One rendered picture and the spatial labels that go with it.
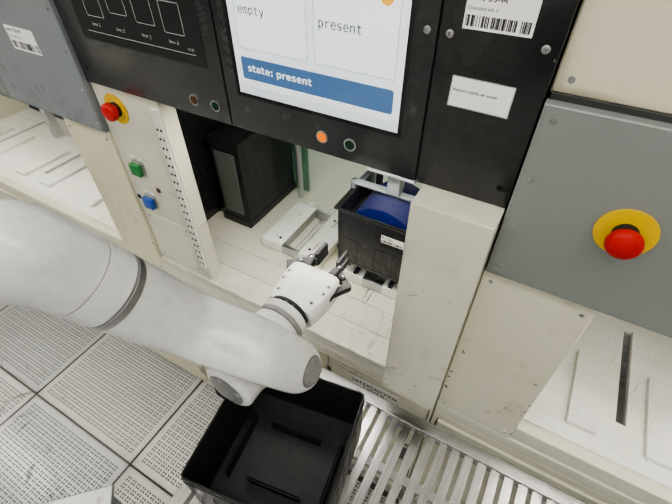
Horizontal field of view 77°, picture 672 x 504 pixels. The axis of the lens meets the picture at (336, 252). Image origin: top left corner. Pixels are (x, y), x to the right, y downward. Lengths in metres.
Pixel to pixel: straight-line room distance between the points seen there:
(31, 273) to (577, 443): 1.00
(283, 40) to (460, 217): 0.35
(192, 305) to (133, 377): 1.70
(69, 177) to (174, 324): 1.44
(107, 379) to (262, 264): 1.21
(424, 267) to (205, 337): 0.34
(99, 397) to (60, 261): 1.81
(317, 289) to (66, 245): 0.41
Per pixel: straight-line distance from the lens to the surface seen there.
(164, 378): 2.16
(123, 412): 2.15
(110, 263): 0.47
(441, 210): 0.60
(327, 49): 0.63
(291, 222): 1.34
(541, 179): 0.59
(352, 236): 1.08
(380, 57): 0.60
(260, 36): 0.69
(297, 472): 1.05
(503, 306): 0.75
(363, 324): 1.11
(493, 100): 0.56
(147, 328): 0.51
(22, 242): 0.44
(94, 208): 1.70
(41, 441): 2.25
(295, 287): 0.73
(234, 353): 0.55
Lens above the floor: 1.77
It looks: 44 degrees down
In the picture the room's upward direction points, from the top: straight up
